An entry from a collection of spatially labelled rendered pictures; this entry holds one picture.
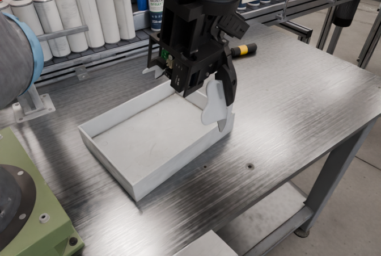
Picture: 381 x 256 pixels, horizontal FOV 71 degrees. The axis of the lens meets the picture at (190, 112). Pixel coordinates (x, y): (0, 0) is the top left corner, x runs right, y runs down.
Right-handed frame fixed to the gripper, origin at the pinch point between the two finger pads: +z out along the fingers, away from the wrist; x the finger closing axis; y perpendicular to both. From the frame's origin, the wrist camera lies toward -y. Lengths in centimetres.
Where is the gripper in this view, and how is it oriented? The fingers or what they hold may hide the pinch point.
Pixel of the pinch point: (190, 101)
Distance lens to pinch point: 45.1
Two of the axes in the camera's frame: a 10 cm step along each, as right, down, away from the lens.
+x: 7.2, 6.0, -3.4
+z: -1.8, 6.4, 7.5
